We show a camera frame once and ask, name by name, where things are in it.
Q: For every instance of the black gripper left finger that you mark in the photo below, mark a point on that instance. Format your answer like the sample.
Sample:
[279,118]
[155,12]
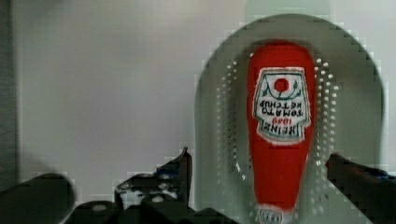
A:
[158,198]

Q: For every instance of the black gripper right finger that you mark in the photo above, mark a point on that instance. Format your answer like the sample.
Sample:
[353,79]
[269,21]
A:
[371,190]

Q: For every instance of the red plush ketchup bottle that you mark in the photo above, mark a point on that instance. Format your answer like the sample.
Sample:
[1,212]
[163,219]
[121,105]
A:
[281,115]

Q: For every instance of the green strainer basket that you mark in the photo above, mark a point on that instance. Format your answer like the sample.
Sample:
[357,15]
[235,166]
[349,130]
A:
[349,120]

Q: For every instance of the black round pot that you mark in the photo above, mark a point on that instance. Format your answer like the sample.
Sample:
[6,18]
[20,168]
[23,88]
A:
[45,199]

